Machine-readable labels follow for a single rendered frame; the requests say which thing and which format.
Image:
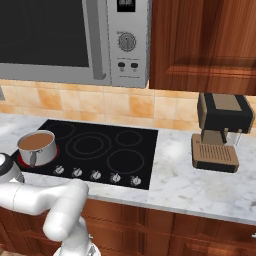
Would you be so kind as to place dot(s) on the grey wall socket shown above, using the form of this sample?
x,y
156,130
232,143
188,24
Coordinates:
x,y
1,93

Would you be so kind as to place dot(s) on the black glass hob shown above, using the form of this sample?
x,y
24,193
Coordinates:
x,y
100,150

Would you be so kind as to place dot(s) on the brown wooden base cupboard front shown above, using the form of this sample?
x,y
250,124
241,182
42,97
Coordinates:
x,y
116,230

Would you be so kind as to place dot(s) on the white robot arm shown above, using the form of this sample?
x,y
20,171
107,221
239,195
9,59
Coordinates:
x,y
30,197

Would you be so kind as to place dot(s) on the silver saucepan with hot chocolate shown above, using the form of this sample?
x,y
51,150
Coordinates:
x,y
39,150

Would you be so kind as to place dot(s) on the brown wooden drawer front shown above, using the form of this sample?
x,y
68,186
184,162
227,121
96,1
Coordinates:
x,y
213,230

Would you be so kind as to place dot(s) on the silver hob knob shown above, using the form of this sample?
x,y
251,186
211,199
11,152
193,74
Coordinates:
x,y
95,175
77,172
115,177
135,181
59,170

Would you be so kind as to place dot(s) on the black and tan coffee machine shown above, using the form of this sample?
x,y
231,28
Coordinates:
x,y
220,133

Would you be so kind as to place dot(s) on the dark glass microwave door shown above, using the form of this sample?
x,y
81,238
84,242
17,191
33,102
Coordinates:
x,y
43,33

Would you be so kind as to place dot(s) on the silver microwave oven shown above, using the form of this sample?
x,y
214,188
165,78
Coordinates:
x,y
130,63

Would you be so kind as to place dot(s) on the brown wooden wall cupboard door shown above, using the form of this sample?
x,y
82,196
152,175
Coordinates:
x,y
203,43

